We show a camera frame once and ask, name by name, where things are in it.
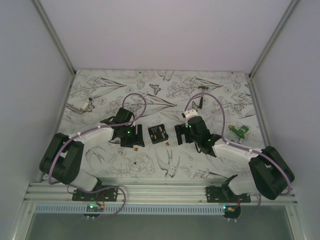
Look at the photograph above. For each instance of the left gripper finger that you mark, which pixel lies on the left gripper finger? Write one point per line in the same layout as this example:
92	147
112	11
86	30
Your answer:
140	134
131	144

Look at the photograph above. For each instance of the metal latch with blue knob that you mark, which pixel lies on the metal latch with blue knob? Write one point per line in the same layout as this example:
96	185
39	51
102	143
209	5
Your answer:
82	106

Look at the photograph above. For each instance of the floral patterned mat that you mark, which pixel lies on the floral patterned mat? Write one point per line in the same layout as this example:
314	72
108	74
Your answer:
159	97

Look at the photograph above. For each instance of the slotted cable duct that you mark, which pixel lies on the slotted cable duct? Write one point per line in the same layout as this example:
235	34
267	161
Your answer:
134	209

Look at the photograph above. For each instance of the black fuse box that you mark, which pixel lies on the black fuse box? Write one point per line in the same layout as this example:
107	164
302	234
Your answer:
158	134

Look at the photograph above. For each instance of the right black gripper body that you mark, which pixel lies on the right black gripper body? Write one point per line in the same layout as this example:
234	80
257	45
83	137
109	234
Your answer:
196	140

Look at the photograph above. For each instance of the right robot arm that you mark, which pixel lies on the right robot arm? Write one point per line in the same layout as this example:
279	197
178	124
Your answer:
269	174

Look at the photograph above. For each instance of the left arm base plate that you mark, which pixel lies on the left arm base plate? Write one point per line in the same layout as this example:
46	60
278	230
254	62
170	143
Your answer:
108	195

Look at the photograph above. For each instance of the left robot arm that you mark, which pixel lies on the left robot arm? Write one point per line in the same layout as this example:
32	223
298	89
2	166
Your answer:
63	158

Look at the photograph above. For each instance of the aluminium rail frame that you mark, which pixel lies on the aluminium rail frame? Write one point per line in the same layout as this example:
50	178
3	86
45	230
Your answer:
137	191

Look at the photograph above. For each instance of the right controller board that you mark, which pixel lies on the right controller board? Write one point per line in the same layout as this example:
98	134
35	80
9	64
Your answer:
231	212

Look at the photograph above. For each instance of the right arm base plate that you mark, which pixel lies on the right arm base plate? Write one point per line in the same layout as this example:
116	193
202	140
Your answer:
215	193

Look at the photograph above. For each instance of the left controller board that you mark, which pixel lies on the left controller board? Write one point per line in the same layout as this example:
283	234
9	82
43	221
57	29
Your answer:
93	211

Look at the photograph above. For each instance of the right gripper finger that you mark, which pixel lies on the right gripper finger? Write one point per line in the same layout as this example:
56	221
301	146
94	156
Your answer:
179	132
188	137

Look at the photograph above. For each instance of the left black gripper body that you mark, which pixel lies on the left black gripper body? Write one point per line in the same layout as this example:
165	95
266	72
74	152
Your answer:
129	132

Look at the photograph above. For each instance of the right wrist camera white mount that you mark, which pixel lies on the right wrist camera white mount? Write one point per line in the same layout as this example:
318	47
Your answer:
189	113

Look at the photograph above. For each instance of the small hammer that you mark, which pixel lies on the small hammer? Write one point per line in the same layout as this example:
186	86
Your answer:
203	89

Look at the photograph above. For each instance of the controller board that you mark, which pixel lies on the controller board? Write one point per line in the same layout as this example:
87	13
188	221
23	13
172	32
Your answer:
231	212
93	211

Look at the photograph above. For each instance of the green connector part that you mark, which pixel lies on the green connector part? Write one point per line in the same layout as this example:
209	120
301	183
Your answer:
240	132

